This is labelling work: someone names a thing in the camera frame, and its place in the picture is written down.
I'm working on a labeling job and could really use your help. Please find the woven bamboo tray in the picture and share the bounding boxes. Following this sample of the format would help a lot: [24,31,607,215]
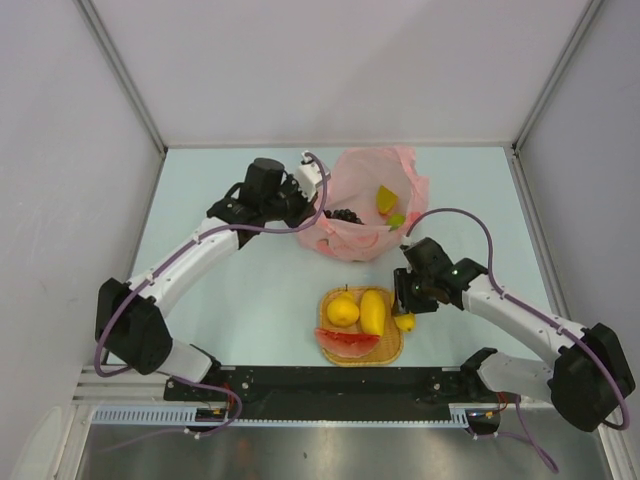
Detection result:
[314,286,404,367]

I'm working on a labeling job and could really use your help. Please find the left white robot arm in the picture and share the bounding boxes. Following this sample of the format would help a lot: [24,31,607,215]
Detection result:
[94,151,329,400]

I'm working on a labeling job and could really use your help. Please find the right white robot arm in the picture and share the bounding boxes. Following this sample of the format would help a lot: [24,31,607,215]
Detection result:
[393,238,635,432]

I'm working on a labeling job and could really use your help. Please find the yellow fake mango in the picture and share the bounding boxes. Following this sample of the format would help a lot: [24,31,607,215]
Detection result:
[360,290,386,336]

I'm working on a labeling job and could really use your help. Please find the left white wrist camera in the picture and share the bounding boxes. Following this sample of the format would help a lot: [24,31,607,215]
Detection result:
[293,150,331,200]

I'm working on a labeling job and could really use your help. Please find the fake yellow banana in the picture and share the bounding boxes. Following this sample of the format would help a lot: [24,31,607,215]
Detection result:
[392,302,416,333]

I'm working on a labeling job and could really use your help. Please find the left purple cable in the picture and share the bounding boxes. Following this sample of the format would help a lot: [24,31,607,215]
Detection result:
[94,151,331,454]

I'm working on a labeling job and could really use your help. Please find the blue-white cable duct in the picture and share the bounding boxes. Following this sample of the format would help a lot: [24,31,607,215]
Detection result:
[92,406,469,428]

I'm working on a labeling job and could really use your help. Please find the fake black grapes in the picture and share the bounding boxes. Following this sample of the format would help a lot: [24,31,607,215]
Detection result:
[324,209,363,225]

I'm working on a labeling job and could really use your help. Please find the fake green starfruit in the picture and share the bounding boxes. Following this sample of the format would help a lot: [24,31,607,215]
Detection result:
[386,213,406,231]

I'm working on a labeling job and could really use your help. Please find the fake watermelon slice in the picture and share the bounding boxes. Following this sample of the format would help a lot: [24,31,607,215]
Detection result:
[314,328,381,358]

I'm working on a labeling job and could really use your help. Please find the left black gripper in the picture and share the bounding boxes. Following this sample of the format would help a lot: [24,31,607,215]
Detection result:
[261,174,317,232]

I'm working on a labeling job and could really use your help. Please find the yellow fake pear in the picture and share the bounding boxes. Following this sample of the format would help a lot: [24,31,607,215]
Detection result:
[326,287,360,328]

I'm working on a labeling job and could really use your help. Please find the pink plastic bag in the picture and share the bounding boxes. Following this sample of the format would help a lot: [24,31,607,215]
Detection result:
[297,146,429,262]

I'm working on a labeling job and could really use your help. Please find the purple cable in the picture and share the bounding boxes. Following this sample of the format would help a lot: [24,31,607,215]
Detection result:
[403,207,631,474]
[94,151,331,454]

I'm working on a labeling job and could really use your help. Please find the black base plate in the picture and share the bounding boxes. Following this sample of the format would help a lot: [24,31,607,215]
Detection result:
[163,364,522,421]

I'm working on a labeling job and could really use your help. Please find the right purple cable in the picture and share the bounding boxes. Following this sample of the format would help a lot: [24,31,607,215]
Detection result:
[403,207,631,474]

